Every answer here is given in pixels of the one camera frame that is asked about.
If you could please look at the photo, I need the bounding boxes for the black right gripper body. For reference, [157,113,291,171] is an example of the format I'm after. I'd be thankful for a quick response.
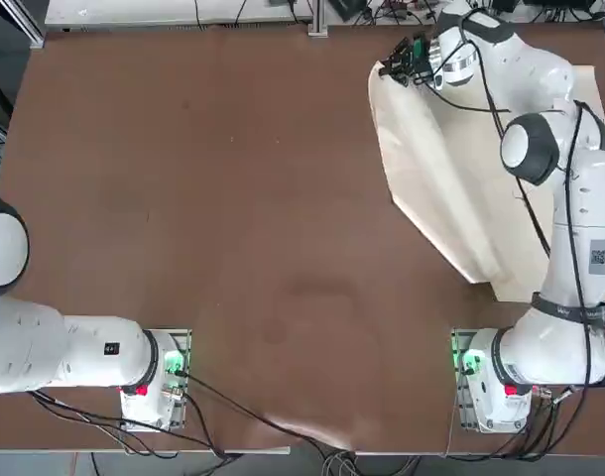
[399,45,433,87]

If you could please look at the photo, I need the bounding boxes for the cream white tablecloth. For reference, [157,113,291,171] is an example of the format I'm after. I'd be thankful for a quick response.
[368,59,605,304]

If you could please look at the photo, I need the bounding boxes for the white shelf board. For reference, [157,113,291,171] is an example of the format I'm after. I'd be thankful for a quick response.
[44,0,314,27]

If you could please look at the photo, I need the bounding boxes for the aluminium frame post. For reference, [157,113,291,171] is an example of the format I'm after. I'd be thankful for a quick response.
[306,0,329,37]

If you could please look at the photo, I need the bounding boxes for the black cable along right arm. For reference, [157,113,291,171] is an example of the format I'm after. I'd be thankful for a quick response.
[430,13,605,389]

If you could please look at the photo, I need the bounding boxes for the long black table cable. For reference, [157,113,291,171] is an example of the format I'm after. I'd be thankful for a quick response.
[181,369,357,451]

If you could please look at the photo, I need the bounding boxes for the aluminium frame profile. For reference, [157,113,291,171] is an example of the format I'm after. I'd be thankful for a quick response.
[0,0,47,50]

